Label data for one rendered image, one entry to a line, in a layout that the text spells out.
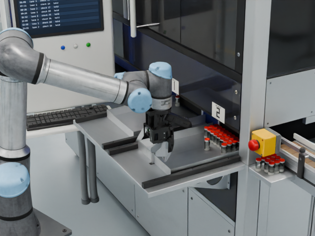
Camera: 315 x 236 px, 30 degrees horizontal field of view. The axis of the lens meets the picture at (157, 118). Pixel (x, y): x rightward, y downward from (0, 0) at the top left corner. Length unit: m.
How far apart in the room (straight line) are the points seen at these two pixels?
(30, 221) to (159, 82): 0.61
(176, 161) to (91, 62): 0.85
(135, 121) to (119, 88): 0.73
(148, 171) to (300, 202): 0.67
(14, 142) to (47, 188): 1.87
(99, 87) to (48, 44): 1.02
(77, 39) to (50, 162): 1.51
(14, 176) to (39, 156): 2.34
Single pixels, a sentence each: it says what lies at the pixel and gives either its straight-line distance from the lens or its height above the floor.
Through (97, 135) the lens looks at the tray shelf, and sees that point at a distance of 2.41.
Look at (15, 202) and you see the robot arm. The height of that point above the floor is 0.94.
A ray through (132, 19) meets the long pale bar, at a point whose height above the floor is 1.26.
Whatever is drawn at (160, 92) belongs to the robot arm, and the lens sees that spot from 1.95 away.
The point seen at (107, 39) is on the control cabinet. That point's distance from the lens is 2.81.
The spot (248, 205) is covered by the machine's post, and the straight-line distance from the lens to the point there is 2.26.
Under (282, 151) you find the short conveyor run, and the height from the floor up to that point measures 0.93.
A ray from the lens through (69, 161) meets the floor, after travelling 4.10.
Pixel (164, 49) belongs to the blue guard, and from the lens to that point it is 2.53.
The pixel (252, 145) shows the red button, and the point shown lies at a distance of 2.04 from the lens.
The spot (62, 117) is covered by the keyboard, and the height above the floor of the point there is 0.82.
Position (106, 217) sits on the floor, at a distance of 3.47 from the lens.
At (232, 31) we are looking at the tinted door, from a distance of 2.09.
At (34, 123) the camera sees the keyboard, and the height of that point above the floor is 0.83.
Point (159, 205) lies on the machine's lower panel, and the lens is 2.94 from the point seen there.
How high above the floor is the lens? 1.91
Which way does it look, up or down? 24 degrees down
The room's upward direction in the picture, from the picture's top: 1 degrees counter-clockwise
